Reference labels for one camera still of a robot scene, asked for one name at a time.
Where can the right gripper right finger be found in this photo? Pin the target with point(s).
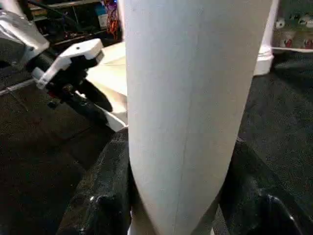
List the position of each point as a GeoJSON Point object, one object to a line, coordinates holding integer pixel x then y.
{"type": "Point", "coordinates": [264, 200]}

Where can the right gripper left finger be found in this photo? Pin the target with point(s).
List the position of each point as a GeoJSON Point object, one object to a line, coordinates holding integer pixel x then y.
{"type": "Point", "coordinates": [100, 196]}

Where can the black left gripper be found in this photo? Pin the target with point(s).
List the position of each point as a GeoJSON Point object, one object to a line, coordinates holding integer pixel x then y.
{"type": "Point", "coordinates": [71, 81]}

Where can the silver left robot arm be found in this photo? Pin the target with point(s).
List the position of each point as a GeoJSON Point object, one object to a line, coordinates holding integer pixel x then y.
{"type": "Point", "coordinates": [19, 34]}

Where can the white glass-door cabinet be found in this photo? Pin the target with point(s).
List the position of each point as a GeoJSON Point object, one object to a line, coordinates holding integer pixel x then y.
{"type": "Point", "coordinates": [296, 24]}

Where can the black work mat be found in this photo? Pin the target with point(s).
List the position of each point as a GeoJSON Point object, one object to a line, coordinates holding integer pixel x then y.
{"type": "Point", "coordinates": [44, 156]}

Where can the white plastic table leg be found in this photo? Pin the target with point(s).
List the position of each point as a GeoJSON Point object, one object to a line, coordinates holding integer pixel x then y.
{"type": "Point", "coordinates": [190, 107]}
{"type": "Point", "coordinates": [268, 29]}

